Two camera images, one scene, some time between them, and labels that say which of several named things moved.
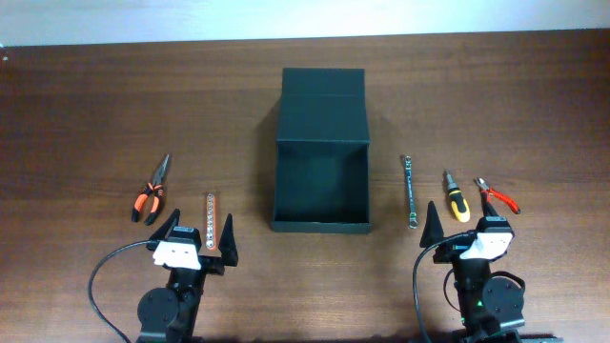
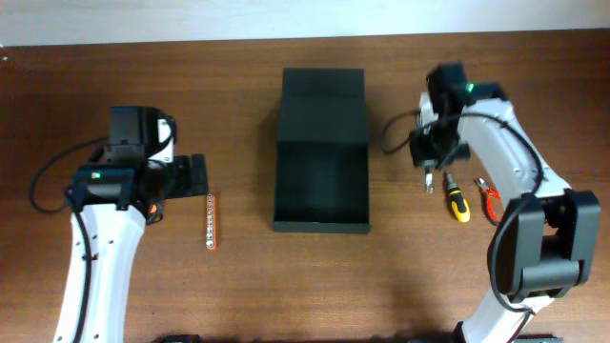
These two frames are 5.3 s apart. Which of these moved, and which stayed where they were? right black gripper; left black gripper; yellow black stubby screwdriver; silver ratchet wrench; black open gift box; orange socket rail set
Moved: silver ratchet wrench; left black gripper; right black gripper
Stayed: orange socket rail set; yellow black stubby screwdriver; black open gift box
